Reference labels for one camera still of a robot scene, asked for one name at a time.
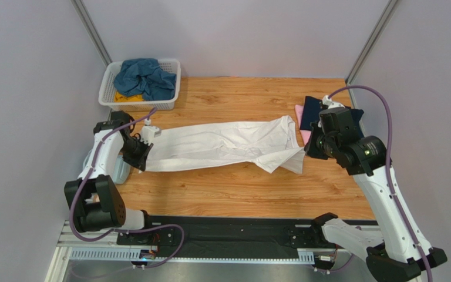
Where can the crumpled blue t-shirt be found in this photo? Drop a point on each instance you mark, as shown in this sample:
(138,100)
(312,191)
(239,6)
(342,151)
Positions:
(146,77)

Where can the white plastic laundry basket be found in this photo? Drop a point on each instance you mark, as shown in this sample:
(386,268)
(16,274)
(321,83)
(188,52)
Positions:
(107,89)

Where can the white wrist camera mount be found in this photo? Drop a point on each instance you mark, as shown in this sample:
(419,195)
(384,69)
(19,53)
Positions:
(149,132)
(328,103)

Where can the corner aluminium post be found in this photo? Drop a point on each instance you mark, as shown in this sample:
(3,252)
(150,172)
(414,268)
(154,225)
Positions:
(93,33)
(372,39)

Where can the left corner aluminium post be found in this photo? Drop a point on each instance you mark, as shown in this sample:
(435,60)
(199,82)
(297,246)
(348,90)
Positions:
(93,33)

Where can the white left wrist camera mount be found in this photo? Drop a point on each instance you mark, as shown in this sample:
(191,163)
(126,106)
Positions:
(149,132)

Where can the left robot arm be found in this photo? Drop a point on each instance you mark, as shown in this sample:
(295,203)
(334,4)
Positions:
(93,198)

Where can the yellow t-shirt in basket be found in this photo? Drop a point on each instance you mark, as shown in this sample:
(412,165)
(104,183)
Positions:
(120,98)

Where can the white t-shirt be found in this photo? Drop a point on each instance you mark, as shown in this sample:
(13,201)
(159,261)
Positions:
(269,145)

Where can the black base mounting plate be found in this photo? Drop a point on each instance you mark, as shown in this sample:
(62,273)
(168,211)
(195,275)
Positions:
(227,237)

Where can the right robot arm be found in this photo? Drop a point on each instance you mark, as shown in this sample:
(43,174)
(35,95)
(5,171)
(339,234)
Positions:
(402,252)

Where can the light blue plastic object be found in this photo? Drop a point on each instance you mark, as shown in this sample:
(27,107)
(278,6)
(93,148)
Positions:
(121,171)

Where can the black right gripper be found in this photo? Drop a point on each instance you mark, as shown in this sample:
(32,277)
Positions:
(313,145)

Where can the folded navy t-shirt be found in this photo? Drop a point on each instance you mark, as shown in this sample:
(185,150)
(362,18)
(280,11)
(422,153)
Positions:
(310,114)

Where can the right corner aluminium post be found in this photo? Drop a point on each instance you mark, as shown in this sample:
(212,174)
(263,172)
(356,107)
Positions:
(372,39)

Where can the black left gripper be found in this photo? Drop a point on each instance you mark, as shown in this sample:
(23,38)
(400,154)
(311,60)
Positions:
(140,162)

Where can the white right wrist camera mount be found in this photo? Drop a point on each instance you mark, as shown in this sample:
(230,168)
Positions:
(328,103)

